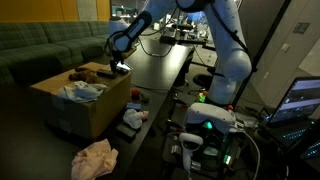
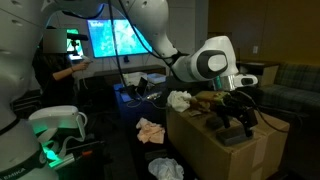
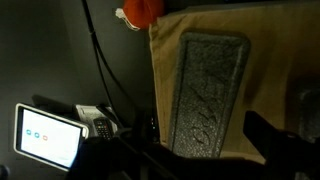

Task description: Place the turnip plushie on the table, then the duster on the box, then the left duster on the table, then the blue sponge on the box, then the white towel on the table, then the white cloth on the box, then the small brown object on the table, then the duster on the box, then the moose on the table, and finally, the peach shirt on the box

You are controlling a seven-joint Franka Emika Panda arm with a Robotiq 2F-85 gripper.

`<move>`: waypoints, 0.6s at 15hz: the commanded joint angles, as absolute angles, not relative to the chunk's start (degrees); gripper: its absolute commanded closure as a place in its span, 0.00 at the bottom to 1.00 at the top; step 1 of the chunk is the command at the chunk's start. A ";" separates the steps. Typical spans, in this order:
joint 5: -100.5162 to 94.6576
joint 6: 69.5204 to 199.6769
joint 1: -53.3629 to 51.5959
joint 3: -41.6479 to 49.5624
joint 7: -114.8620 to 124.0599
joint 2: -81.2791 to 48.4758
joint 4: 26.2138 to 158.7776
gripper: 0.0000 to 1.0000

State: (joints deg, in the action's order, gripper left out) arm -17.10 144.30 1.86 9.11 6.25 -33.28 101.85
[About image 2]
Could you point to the large cardboard box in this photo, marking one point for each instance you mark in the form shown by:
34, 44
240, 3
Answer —
200, 150

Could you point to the white plastic container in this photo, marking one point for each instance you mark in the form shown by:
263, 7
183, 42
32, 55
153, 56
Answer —
132, 78

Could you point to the white wall outlet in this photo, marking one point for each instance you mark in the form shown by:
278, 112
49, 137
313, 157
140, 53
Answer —
255, 49

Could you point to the brown plush toy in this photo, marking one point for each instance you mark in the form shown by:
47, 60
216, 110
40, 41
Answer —
200, 105

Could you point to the white crumpled cloth pink patch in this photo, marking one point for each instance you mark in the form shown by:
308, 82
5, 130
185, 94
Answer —
165, 169

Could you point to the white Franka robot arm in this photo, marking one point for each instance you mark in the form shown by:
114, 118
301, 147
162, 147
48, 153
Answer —
181, 68

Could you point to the smaller green lit monitor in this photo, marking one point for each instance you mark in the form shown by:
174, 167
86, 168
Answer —
70, 45

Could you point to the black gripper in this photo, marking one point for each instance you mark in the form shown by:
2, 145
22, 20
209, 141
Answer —
235, 103

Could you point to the large wall TV screen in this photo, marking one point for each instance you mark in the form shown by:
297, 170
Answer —
103, 36

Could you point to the person in dark clothes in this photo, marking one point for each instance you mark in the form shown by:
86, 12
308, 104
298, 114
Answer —
56, 80

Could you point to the green plaid sofa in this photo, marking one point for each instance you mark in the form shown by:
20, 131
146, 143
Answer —
293, 93

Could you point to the orange tipped tool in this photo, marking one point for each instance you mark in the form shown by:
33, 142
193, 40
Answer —
83, 154

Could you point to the black camera on tripod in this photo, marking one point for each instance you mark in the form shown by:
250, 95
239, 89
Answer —
76, 36

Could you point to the white bluish crumpled cloth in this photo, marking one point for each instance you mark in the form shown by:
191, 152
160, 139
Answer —
178, 100

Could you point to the tan side cabinet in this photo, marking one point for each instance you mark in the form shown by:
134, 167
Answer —
258, 75

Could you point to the white shallow tray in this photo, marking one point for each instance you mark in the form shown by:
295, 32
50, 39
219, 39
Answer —
156, 78

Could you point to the dark open laptop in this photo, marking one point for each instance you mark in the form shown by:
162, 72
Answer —
131, 91

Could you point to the brown low sideboard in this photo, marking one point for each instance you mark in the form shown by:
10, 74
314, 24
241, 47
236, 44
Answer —
110, 73

